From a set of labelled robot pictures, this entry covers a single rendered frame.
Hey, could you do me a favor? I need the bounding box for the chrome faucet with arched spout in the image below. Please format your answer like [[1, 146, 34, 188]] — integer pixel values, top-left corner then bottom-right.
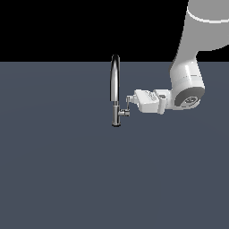
[[110, 54, 122, 127]]

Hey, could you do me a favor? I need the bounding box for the chrome faucet handle lever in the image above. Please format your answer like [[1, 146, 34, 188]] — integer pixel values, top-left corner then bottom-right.
[[118, 96, 131, 118]]

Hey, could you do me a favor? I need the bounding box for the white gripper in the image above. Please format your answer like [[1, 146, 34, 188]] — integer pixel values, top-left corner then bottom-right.
[[126, 89, 161, 114]]

